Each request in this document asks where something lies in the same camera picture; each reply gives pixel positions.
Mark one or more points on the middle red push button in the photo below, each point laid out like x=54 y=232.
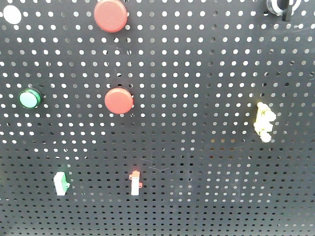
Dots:
x=118 y=101

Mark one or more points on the black perforated pegboard panel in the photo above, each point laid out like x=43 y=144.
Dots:
x=196 y=70

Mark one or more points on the green white toggle switch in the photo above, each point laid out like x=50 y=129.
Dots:
x=60 y=183

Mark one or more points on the upper red push button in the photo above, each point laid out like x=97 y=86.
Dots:
x=110 y=15

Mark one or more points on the white round button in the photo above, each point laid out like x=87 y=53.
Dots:
x=12 y=14

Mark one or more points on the yellow white toggle switch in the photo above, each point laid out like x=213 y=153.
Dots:
x=262 y=124

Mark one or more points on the green round push button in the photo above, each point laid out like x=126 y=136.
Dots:
x=30 y=98

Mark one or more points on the red push button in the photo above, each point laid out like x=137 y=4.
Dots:
x=118 y=101
x=110 y=15

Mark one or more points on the red white toggle switch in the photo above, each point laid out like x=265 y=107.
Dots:
x=135 y=183

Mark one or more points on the black rotary selector switch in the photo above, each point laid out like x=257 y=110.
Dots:
x=284 y=8

